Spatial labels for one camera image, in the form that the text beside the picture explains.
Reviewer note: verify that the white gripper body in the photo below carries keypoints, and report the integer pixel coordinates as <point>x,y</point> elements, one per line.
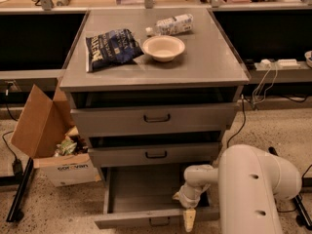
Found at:
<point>189,198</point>

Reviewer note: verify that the grey bottom drawer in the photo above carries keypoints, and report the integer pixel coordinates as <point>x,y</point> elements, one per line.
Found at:
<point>136,196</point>

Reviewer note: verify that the grey drawer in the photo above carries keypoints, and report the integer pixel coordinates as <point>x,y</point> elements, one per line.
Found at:
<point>154,154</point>
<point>152,120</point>
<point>136,196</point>

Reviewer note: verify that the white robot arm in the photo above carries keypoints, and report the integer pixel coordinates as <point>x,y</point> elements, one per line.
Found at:
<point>249,182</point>

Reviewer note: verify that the grey middle drawer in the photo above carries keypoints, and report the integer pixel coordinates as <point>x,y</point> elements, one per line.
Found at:
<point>154,154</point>

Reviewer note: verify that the grey drawer cabinet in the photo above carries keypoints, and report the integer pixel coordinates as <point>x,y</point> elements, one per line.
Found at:
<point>208,71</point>

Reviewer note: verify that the grey top drawer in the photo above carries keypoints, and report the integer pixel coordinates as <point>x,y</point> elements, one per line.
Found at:
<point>152,120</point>

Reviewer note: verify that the open cardboard box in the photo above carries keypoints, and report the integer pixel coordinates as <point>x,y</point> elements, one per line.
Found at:
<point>42,125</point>

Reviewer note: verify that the black table leg right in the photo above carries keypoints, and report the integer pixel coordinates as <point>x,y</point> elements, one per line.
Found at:
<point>303,218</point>

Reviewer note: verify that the black table leg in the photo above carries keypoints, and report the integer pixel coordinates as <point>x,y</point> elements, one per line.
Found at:
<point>303,218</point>
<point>15,213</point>

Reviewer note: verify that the green snack packet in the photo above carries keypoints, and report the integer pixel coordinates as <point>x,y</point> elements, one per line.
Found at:
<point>66,147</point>

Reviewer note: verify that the white paper bowl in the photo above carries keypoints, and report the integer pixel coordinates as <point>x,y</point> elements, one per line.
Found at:
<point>163,48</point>

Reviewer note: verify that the white charger plug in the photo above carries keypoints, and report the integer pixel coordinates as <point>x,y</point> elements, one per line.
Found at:
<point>265,62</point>

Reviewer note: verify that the blue chip bag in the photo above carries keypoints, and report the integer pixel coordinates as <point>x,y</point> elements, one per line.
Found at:
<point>111,48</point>

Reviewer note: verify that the black table leg left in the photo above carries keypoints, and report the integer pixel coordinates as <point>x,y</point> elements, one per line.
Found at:
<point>15,213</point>

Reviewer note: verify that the black power adapter left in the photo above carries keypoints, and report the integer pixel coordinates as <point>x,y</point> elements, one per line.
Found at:
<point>17,167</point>

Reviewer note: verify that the white power strip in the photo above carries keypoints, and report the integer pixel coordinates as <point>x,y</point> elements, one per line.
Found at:
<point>288,64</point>

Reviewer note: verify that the clear plastic water bottle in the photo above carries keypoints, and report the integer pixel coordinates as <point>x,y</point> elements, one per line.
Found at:
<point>171,26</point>

